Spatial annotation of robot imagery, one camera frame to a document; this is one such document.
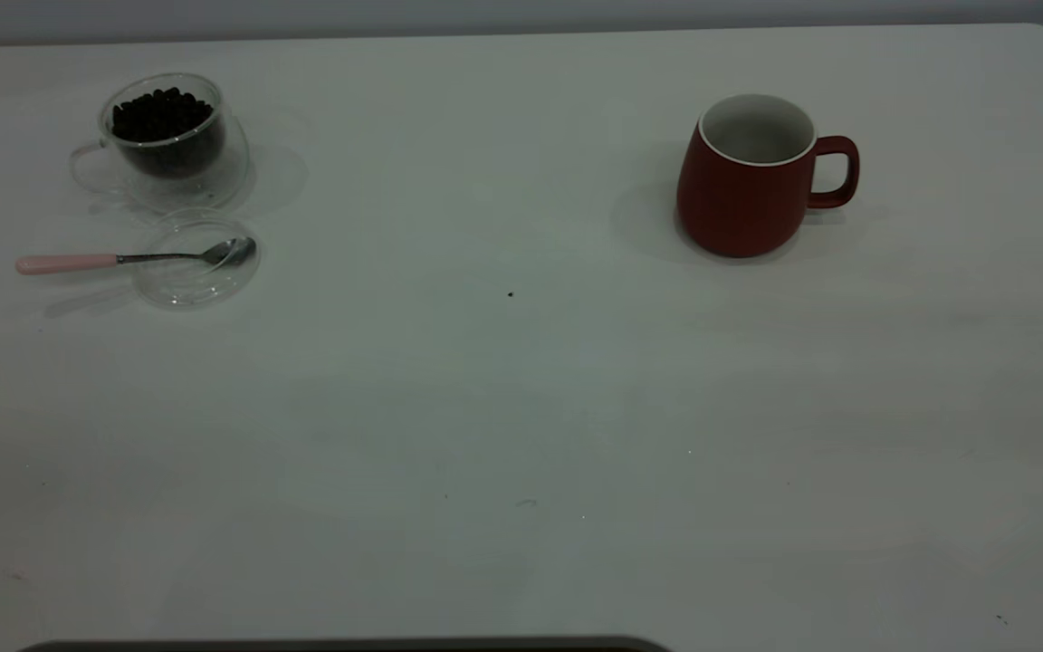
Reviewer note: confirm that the red ceramic mug white inside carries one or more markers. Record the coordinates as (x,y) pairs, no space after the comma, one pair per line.
(739,208)

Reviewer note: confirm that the clear round glass lid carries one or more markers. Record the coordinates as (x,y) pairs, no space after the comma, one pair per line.
(186,292)

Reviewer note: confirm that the clear double-wall glass cup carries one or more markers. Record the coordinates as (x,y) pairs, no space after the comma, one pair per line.
(234,172)

